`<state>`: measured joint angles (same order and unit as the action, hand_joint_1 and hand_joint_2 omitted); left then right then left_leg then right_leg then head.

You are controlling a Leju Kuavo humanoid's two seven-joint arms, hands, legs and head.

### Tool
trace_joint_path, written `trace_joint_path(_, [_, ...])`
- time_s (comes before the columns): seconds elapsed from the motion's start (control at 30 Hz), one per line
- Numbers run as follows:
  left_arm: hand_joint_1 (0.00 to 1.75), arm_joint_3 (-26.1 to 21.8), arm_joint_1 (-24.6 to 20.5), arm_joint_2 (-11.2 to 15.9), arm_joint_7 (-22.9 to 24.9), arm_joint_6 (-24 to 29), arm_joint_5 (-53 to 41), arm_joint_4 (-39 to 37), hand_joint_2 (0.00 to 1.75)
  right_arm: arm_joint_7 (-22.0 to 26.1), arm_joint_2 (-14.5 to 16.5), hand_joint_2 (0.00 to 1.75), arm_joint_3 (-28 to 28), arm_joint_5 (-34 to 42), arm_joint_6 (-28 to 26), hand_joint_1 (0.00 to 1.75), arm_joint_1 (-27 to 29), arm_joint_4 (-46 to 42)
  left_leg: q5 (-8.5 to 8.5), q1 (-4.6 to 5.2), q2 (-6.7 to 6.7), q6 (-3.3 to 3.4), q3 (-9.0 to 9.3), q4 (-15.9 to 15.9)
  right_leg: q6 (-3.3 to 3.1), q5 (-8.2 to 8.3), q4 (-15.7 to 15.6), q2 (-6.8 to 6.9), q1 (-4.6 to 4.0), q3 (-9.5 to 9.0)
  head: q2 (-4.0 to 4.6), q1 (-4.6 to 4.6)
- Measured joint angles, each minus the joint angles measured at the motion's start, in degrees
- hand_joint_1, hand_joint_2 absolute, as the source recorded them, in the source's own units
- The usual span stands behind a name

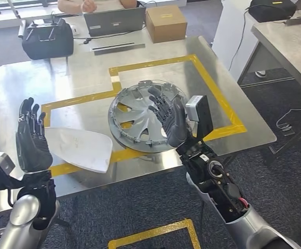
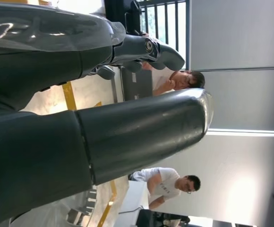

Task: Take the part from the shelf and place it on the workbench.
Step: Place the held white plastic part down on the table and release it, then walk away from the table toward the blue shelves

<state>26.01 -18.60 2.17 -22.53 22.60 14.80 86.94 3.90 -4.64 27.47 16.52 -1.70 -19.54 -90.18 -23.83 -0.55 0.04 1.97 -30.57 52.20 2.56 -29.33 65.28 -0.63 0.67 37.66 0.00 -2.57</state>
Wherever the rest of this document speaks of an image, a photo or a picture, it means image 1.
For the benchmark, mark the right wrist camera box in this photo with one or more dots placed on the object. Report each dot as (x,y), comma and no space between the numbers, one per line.
(203,117)

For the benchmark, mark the black carry bag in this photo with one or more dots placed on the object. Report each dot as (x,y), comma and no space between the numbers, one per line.
(272,12)
(46,43)

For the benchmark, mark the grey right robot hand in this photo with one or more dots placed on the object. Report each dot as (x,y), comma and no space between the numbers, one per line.
(178,127)

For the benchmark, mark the brown cardboard box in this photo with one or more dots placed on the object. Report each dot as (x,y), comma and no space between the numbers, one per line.
(165,27)

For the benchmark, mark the yellow tape square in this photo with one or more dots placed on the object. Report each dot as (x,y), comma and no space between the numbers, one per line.
(150,233)

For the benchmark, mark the white cabinet panel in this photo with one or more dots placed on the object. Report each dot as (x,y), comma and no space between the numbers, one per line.
(228,34)

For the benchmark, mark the white computer mouse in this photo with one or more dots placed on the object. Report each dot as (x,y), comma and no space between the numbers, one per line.
(75,31)

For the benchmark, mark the silver wheel cover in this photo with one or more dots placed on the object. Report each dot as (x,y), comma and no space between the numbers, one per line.
(135,117)

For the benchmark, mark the grey flat metal bar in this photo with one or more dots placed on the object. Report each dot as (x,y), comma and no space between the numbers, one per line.
(119,48)

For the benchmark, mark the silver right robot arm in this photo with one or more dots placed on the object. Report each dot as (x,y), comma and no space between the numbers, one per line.
(249,227)

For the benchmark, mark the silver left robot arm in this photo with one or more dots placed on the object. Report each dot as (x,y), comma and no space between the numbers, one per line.
(23,213)

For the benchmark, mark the stainless steel workbench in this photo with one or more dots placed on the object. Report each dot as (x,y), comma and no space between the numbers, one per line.
(23,86)

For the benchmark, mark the grey laptop computer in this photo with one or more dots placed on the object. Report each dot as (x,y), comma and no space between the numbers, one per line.
(114,22)

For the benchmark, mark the white curved plastic part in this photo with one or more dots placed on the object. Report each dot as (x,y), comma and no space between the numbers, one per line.
(80,147)

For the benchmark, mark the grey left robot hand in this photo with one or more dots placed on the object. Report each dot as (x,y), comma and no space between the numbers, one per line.
(33,151)

